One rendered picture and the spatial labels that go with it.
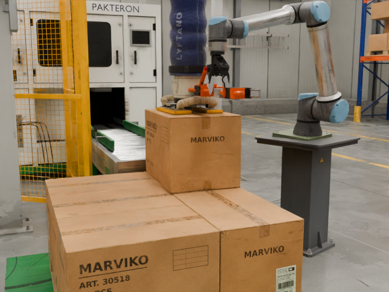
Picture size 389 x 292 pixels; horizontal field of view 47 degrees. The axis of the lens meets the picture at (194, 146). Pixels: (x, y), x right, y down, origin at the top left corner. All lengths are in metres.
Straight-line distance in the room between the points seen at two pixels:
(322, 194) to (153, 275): 1.62
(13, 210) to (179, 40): 1.88
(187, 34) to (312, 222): 1.44
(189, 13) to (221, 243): 1.31
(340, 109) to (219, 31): 0.98
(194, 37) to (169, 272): 1.32
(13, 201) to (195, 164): 1.71
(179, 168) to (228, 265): 0.67
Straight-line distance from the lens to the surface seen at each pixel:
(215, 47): 2.24
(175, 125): 2.31
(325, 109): 2.84
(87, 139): 3.64
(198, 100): 2.46
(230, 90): 2.04
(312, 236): 3.10
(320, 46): 2.74
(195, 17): 2.56
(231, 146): 2.43
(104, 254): 1.71
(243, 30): 2.33
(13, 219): 3.68
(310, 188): 2.97
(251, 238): 1.90
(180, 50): 2.55
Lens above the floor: 1.16
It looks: 9 degrees down
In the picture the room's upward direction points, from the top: straight up
